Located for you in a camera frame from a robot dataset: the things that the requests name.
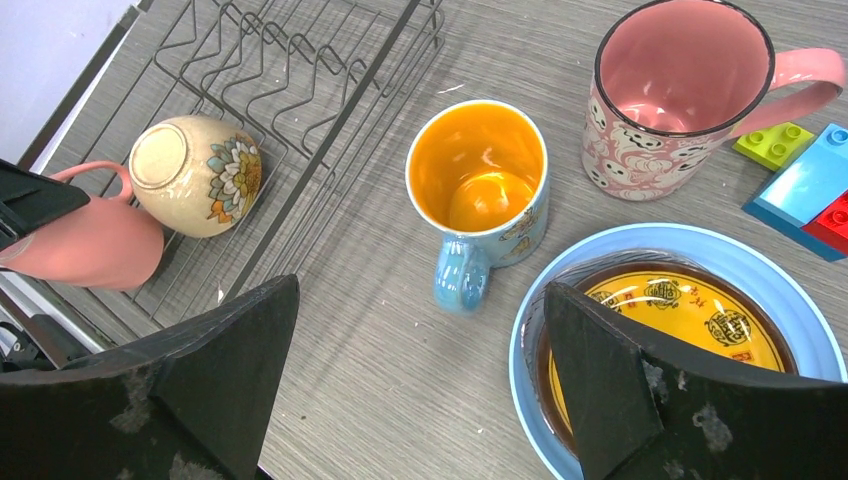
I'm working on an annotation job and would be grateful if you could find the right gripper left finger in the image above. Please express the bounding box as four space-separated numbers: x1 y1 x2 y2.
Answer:
1 276 300 479

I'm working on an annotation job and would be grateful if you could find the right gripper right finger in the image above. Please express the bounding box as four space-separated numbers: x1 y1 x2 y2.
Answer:
544 283 847 479

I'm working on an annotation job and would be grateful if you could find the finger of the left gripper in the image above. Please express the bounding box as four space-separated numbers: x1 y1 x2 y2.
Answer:
1 160 90 249

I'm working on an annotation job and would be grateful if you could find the plain pink cup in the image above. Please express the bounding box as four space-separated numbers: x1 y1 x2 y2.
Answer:
1 161 164 291

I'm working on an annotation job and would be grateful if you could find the yellow patterned plate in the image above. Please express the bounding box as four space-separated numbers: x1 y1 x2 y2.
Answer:
536 261 800 458

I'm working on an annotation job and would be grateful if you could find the light blue plate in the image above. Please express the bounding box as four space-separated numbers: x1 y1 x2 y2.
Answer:
508 223 847 479

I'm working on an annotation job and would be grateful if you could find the beige cup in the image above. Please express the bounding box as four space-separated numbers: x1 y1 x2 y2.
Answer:
127 115 263 238

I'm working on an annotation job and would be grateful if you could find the blue beige mug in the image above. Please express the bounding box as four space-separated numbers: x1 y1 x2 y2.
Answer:
405 100 550 314

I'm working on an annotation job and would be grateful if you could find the pink ghost pattern mug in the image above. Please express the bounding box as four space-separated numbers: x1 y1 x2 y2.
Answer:
582 1 846 201

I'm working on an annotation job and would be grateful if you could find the red toy brick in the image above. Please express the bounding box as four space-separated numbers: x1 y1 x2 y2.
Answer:
802 192 847 255

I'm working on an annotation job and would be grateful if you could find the blue toy brick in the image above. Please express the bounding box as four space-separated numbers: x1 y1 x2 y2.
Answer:
743 123 847 262

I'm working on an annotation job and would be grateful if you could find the yellow green toy brick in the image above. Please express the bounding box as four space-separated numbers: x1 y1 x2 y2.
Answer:
732 122 814 172

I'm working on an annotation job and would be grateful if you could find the black wire dish rack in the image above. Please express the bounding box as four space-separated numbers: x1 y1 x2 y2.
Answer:
45 1 444 341

